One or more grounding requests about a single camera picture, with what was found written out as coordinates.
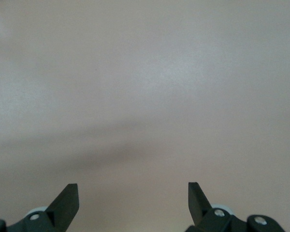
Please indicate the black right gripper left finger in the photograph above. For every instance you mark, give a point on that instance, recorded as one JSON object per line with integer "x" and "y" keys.
{"x": 60, "y": 212}

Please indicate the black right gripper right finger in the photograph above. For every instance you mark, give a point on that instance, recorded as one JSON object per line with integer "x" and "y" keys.
{"x": 200, "y": 210}

